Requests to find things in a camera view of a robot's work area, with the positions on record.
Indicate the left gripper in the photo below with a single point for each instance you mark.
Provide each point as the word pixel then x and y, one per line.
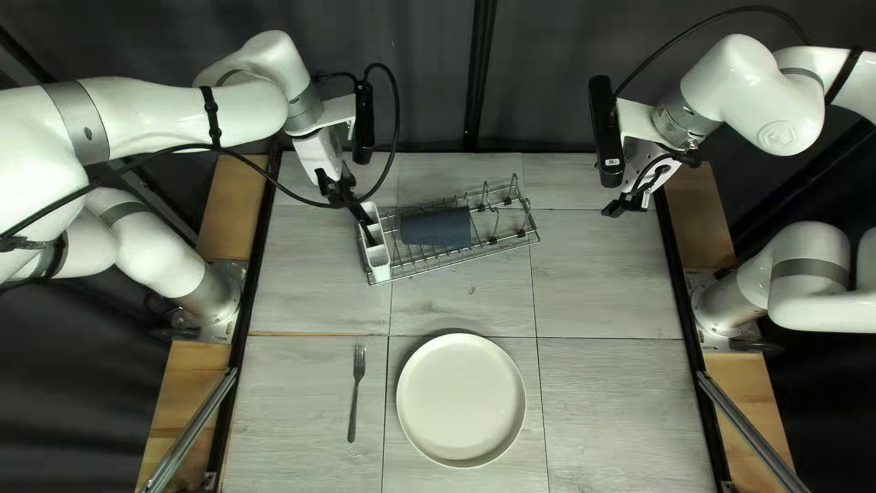
pixel 321 157

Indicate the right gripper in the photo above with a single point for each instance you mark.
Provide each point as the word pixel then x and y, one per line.
pixel 640 150

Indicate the black fork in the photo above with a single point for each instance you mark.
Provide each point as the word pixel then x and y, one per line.
pixel 354 404

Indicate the pale round plate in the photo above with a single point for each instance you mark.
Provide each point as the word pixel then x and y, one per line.
pixel 460 400

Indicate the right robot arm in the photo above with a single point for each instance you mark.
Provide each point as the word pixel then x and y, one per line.
pixel 753 89

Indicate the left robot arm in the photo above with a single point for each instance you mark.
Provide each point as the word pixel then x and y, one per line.
pixel 137 116

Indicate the dark blue cup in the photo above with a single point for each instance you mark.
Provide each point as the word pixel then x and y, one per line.
pixel 436 227

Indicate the white cutlery holder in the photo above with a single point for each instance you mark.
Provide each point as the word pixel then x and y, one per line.
pixel 378 263

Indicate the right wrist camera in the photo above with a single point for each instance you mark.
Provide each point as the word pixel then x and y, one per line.
pixel 606 130

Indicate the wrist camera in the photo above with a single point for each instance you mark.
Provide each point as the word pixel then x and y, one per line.
pixel 606 130
pixel 363 123

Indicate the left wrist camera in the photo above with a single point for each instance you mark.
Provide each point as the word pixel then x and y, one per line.
pixel 363 123

